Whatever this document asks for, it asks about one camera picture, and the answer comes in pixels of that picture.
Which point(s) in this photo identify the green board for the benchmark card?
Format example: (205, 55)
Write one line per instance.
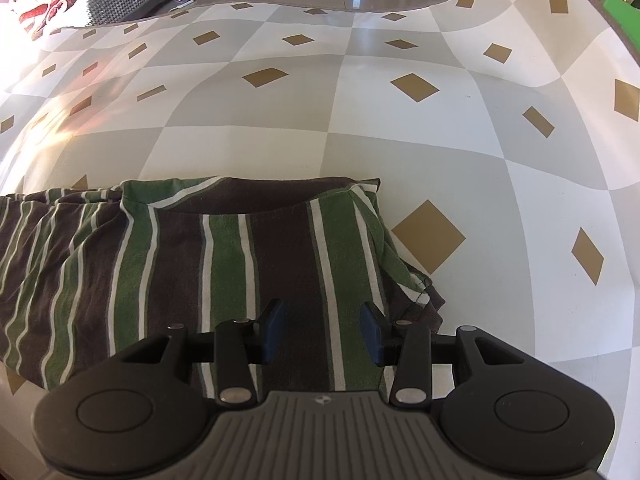
(625, 25)

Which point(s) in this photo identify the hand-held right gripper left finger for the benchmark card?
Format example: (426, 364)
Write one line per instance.
(274, 330)

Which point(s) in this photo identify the green brown striped t-shirt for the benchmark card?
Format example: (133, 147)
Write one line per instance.
(175, 260)

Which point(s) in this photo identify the checkered diamond-pattern mat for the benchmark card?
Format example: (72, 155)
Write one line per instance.
(300, 125)

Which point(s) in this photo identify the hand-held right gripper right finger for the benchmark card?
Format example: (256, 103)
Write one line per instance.
(372, 335)

